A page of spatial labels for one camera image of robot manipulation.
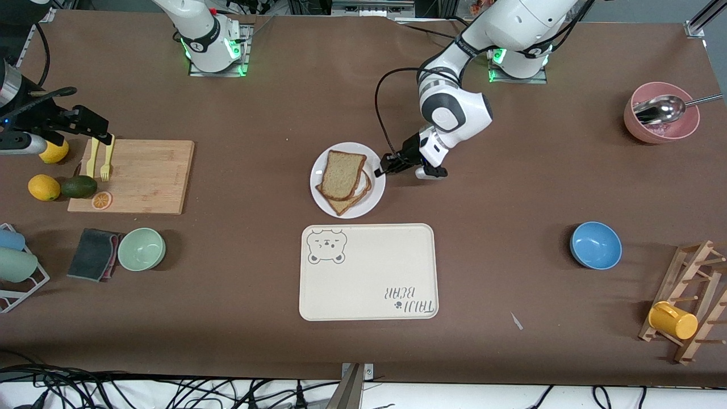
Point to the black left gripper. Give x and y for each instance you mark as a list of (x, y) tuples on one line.
[(406, 154)]

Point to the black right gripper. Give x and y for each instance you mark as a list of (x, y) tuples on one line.
[(35, 116)]

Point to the white round plate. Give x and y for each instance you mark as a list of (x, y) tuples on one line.
[(369, 201)]

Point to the soft brown bread slice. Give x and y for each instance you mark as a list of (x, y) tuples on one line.
[(343, 173)]

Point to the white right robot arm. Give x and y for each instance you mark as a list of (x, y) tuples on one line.
[(201, 34)]

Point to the white sandwich filling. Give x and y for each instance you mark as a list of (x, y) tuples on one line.
[(363, 184)]

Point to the yellow lemon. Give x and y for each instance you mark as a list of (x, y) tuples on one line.
[(44, 187), (58, 154)]

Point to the yellow plastic knife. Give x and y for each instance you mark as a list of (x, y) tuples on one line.
[(92, 162)]

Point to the yellow plastic fork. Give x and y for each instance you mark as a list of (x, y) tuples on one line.
[(105, 167)]

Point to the toasted bread slice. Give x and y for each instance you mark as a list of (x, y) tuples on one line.
[(346, 206)]

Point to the dark green avocado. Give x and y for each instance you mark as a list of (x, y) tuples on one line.
[(79, 187)]

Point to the orange slice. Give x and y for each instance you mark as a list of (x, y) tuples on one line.
[(102, 200)]

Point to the wooden cutting board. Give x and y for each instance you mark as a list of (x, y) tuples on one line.
[(147, 176)]

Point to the cream tray with bear print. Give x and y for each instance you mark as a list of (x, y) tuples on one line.
[(369, 272)]

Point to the dark grey folded cloth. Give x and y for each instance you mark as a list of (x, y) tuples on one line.
[(91, 255)]

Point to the light blue cup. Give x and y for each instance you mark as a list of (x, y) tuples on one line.
[(11, 240)]

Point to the pale green bowl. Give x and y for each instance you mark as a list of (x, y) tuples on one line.
[(141, 250)]

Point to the pale green cup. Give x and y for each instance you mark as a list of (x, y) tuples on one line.
[(17, 266)]

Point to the small grey paper scrap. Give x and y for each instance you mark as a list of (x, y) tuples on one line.
[(515, 321)]

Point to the blue bowl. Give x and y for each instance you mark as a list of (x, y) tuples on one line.
[(596, 245)]

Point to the metal spoon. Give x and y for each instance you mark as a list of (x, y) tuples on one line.
[(659, 109)]

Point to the pink bowl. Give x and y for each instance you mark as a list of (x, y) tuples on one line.
[(684, 132)]

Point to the yellow plastic cup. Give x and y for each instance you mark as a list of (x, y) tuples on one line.
[(673, 321)]

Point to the aluminium corner profile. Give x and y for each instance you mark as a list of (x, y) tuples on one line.
[(696, 27)]

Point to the wooden peg drying rack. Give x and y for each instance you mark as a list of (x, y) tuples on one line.
[(696, 341)]

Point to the small metal corner bracket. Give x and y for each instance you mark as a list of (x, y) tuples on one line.
[(44, 15)]

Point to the metal mount bracket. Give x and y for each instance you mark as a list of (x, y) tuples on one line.
[(352, 389)]

